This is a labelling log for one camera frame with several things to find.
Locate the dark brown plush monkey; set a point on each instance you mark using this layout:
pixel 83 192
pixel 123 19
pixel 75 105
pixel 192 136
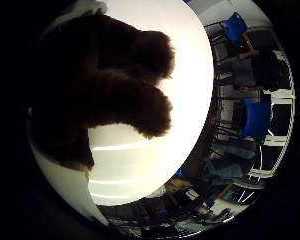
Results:
pixel 100 86

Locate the blue denim cloth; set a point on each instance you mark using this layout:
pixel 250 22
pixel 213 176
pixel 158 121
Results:
pixel 227 166

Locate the blue plastic chair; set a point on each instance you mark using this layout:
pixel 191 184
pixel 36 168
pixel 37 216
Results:
pixel 256 118
pixel 235 25

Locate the person in dark clothes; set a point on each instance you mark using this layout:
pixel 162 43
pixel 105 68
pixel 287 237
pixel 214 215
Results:
pixel 256 68

